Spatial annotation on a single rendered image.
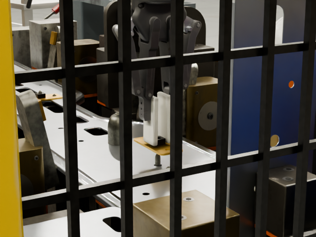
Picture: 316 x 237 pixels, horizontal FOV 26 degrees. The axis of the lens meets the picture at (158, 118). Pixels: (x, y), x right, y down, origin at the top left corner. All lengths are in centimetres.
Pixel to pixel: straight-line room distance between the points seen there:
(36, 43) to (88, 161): 74
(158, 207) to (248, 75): 16
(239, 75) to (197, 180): 27
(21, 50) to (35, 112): 104
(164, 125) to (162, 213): 31
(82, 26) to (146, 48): 99
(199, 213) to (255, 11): 21
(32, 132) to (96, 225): 19
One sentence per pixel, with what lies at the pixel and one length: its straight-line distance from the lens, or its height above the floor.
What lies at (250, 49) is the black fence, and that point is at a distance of 32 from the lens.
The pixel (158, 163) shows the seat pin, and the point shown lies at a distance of 99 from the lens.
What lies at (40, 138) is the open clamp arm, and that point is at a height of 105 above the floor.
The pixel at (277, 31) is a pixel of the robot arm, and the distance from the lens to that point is 178.
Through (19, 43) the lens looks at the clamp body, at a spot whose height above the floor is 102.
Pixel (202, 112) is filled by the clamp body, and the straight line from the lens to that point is 120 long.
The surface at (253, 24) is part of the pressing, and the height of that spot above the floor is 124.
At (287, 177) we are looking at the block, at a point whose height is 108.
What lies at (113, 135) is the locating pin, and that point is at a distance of 108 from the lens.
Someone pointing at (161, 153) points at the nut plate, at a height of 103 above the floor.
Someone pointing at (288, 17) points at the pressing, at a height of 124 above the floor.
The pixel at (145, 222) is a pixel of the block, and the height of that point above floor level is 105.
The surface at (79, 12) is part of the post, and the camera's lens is 192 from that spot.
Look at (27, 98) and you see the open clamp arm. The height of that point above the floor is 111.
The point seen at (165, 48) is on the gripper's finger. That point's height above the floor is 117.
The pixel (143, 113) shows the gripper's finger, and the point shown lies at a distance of 95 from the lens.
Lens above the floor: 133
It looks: 15 degrees down
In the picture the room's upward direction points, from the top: straight up
